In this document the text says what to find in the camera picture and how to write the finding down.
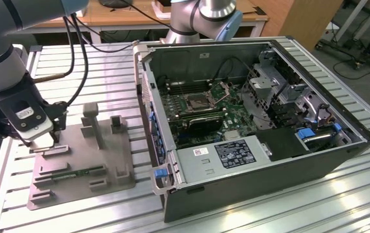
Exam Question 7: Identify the RAM slot white clips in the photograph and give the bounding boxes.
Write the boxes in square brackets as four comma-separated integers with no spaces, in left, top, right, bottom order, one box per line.
[164,83,211,88]
[172,112,224,122]
[165,88,212,94]
[171,108,221,118]

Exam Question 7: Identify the CPU socket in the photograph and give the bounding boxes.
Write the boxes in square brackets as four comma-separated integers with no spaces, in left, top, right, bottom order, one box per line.
[184,93,217,114]

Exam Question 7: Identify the grey plastic parts rack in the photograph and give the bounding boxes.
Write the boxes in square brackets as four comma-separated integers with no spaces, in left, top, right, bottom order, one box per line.
[25,101,136,211]

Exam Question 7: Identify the green RAM stick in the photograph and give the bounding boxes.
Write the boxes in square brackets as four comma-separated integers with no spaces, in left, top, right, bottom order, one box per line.
[50,167,104,183]

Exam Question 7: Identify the blue case release latch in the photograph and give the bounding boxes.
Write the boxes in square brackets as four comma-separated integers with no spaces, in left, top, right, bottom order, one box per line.
[153,168,168,180]

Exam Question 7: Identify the black graphics card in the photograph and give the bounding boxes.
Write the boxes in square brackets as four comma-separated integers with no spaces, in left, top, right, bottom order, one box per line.
[179,116,224,136]

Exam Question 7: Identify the silver power supply unit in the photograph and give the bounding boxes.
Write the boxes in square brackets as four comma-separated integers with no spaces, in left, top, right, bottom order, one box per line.
[173,135,273,184]

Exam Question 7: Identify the silver finned chipset heatsink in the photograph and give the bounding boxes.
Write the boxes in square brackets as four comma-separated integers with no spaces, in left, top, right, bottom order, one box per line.
[224,131,247,140]

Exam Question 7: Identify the green motherboard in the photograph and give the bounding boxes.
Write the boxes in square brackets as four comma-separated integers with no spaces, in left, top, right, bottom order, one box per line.
[155,77,260,149]

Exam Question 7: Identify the black open PC case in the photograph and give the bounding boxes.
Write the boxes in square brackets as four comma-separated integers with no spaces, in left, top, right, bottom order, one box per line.
[132,38,370,224]

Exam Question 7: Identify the metal drive cage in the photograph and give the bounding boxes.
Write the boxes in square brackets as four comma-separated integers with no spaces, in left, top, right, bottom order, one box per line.
[245,50,304,122]

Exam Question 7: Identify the black plastic air shroud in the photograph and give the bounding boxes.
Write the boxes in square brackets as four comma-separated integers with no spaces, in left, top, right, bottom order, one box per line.
[255,128,311,162]

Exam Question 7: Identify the blue drive carrier latch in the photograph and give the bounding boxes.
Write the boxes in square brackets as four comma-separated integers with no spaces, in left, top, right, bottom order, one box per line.
[296,128,315,143]

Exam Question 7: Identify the wooden cabinet panel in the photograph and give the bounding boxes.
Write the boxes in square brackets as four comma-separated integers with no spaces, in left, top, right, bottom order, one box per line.
[277,0,334,52]

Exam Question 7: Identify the black wheeled stand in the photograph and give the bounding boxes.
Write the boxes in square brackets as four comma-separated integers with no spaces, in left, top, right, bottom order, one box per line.
[314,0,370,71]

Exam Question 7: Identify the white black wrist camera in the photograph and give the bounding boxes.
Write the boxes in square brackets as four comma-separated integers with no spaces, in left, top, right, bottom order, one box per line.
[0,96,56,149]

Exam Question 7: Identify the black cable brass plug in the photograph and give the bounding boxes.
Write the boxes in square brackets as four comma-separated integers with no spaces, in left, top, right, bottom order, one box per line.
[33,14,77,83]

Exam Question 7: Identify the black camera cable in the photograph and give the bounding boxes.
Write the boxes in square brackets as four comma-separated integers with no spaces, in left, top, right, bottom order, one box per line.
[65,14,91,109]

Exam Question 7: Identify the black cable silver plug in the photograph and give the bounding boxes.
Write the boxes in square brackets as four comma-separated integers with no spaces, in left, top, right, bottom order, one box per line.
[73,16,140,53]

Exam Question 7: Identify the thin wire locking lever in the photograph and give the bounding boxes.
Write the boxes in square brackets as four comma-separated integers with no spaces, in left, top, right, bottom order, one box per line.
[176,80,187,98]

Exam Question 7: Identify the metal socket cover frame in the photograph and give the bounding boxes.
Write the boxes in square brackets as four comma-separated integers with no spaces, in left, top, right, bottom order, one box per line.
[205,81,235,102]

